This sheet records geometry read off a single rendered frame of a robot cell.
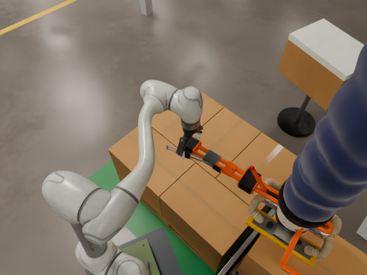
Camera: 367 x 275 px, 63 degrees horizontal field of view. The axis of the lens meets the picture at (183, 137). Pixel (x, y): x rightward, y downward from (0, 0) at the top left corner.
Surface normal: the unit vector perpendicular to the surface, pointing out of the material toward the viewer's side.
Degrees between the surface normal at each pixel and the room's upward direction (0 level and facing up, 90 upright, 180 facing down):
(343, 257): 0
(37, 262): 0
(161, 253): 0
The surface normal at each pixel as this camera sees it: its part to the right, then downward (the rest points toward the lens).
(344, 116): -0.92, 0.24
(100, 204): 0.16, -0.52
